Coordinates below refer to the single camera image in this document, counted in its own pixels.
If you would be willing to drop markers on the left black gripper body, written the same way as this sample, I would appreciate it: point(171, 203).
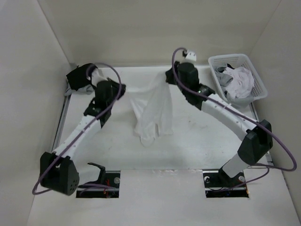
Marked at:
point(115, 89)

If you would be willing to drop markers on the grey garment in basket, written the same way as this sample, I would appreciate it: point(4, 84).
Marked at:
point(223, 78)

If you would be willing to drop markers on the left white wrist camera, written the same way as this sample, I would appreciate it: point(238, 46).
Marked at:
point(97, 76)

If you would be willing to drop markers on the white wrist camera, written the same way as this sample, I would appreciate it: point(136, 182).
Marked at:
point(189, 56)
point(97, 76)

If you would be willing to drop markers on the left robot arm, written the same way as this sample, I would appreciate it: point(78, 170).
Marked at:
point(58, 171)

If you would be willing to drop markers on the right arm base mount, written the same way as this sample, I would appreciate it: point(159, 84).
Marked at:
point(218, 185)

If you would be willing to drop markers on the folded grey tank top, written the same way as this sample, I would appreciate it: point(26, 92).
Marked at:
point(86, 90)

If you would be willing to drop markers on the white tank top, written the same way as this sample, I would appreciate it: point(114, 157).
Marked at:
point(152, 106)

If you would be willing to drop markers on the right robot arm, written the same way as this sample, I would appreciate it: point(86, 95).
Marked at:
point(256, 141)

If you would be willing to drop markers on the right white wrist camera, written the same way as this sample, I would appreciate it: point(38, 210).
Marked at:
point(189, 56)

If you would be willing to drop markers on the folded black tank top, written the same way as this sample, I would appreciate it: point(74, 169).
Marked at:
point(81, 76)

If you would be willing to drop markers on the white clothes pile in basket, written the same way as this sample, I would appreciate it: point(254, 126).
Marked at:
point(242, 83)

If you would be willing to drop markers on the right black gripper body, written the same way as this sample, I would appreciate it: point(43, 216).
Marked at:
point(176, 65)

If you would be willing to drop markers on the white plastic laundry basket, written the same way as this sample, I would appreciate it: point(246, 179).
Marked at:
point(234, 61)

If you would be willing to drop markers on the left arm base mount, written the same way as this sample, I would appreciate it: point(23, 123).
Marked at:
point(103, 182)

